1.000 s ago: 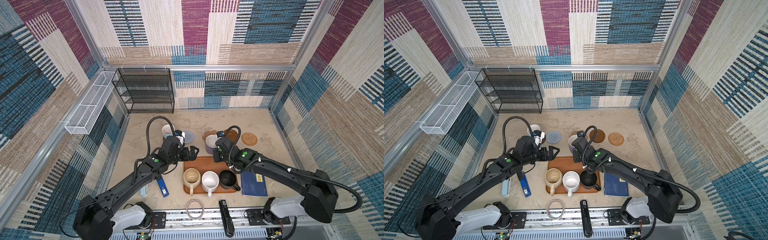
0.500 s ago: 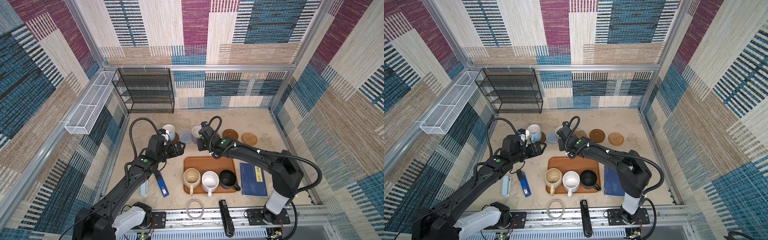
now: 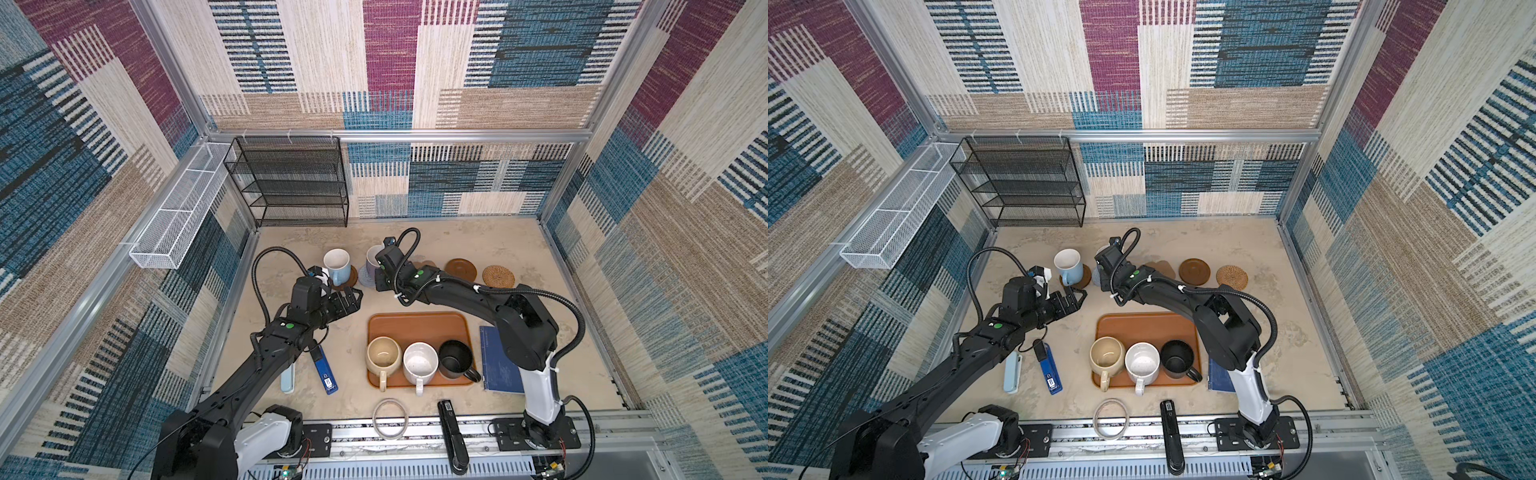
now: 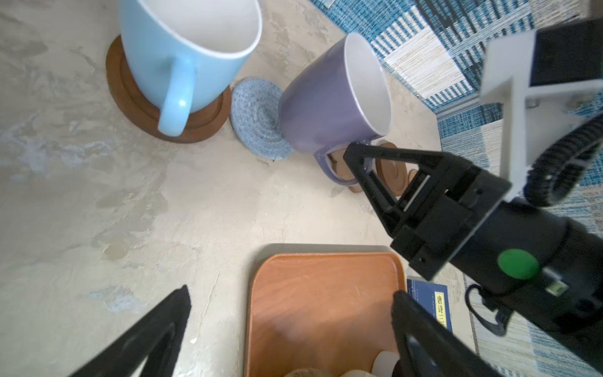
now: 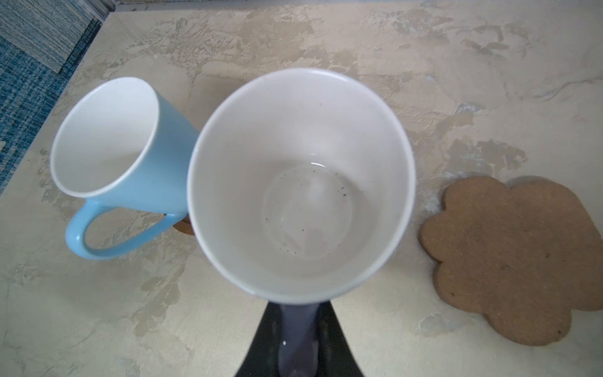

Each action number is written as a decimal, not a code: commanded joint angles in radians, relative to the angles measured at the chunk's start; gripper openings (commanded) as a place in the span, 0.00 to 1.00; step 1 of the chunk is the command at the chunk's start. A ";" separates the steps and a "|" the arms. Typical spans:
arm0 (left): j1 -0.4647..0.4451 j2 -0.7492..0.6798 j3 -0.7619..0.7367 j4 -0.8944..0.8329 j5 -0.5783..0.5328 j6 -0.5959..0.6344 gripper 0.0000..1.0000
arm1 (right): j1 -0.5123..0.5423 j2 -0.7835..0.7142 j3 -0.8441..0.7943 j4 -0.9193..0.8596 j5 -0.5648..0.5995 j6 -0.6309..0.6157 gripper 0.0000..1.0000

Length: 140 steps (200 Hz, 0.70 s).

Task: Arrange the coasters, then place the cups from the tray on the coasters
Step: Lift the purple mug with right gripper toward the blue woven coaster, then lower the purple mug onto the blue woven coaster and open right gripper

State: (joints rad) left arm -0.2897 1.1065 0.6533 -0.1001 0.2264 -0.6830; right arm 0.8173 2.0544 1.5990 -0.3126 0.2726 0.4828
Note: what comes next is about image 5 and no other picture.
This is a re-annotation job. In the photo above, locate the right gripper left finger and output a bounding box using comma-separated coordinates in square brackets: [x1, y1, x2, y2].
[235, 303, 282, 377]

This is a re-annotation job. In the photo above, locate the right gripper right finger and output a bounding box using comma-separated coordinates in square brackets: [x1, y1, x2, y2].
[317, 302, 364, 377]

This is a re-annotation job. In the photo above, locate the brown round wooden coaster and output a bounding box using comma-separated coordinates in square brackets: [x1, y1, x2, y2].
[173, 215, 195, 236]

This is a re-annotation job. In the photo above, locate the purple mug white inside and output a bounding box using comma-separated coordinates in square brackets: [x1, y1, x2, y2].
[187, 68, 416, 376]

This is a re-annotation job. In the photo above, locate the cork flower shaped coaster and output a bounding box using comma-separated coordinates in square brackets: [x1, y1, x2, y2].
[419, 176, 602, 346]

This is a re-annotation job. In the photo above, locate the light blue mug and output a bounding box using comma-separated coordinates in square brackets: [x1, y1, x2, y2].
[50, 77, 199, 260]

